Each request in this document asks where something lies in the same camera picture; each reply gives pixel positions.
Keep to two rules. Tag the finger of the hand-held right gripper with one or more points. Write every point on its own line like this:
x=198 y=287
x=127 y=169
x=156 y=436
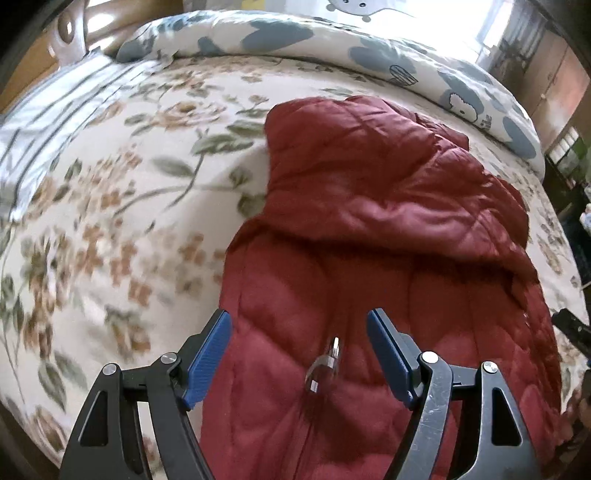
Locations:
x=575 y=330

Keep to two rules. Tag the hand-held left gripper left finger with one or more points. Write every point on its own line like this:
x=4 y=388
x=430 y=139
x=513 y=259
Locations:
x=207 y=357

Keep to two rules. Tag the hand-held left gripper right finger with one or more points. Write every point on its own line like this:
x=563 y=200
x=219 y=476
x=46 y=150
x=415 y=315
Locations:
x=388 y=355

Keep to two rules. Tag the red quilted jacket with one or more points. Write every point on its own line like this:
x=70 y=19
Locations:
x=369 y=221

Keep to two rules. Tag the floral bed blanket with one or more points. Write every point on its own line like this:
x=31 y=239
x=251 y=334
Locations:
x=138 y=207

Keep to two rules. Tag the dark cluttered shelf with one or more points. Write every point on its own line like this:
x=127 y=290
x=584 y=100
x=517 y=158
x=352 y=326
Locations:
x=570 y=161

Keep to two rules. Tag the brown wooden wardrobe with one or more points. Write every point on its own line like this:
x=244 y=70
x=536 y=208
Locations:
x=556 y=83

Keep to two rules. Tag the grey striped pillow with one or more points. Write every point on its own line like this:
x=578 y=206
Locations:
x=51 y=115

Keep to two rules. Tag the white blue patterned duvet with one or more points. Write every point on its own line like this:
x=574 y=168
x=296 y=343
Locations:
x=323 y=50

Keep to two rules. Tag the wooden headboard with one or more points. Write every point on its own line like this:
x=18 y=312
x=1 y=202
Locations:
x=27 y=60

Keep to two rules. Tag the grey bed guard rail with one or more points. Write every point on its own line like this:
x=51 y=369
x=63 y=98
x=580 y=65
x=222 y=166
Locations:
x=360 y=7

